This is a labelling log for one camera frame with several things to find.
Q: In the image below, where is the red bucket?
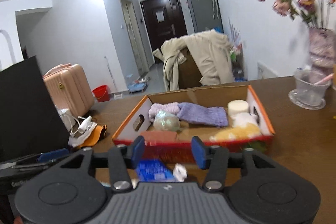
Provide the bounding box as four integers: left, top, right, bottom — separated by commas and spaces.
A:
92, 85, 110, 103

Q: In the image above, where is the light interior door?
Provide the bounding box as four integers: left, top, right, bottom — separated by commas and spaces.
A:
119, 0, 150, 75

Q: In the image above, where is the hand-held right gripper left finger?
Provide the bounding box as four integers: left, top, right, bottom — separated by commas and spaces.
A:
60, 136, 146, 192

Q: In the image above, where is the pink textured vase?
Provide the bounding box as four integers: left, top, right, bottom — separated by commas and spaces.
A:
307, 27, 336, 78

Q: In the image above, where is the purple towel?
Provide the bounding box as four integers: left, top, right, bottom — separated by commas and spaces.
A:
177, 102, 229, 127

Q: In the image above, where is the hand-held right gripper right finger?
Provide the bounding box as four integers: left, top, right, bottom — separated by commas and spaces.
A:
191, 136, 276, 191

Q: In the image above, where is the beige coat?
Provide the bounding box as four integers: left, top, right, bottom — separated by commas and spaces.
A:
160, 31, 236, 91

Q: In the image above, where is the blue floor trolley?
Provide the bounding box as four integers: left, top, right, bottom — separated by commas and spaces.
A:
128, 82, 148, 95

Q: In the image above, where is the grey refrigerator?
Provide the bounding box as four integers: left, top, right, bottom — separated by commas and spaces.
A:
185, 0, 224, 36

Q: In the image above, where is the red cardboard box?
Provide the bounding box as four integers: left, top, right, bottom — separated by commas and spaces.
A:
112, 85, 276, 165

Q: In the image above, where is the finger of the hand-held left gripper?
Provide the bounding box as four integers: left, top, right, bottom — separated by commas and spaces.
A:
0, 148, 72, 171

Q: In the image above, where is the white umbrella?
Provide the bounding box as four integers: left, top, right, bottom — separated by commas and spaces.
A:
208, 0, 220, 20

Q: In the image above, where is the pink suitcase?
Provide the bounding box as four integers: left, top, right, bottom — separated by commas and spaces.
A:
42, 64, 95, 117

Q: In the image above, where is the pink towel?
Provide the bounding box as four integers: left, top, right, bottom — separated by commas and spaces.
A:
148, 103, 182, 123

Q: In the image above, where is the blue printed packet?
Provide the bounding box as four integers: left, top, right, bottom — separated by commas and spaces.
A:
136, 159, 174, 183

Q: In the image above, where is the clear plastic cup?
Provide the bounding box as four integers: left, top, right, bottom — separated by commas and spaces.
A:
288, 68, 332, 110

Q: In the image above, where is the white handheld device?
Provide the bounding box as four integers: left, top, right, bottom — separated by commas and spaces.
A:
69, 115, 93, 136

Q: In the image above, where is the dark brown entrance door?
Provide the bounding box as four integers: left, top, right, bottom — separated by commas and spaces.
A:
140, 0, 188, 50

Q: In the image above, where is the orange cloth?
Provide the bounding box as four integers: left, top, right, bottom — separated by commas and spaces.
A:
78, 124, 108, 149

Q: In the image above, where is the black paper bag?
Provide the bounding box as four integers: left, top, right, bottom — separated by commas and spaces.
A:
0, 56, 70, 163

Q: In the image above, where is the yellow plush toy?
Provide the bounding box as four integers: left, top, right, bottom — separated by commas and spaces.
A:
209, 112, 262, 143

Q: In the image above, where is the round white sponge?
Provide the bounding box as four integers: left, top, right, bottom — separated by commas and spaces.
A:
227, 100, 249, 117

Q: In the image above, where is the small crumpled white paper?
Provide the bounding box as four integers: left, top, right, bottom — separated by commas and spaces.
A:
173, 163, 188, 183

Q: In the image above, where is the brown chair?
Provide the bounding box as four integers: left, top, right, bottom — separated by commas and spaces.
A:
178, 48, 206, 90

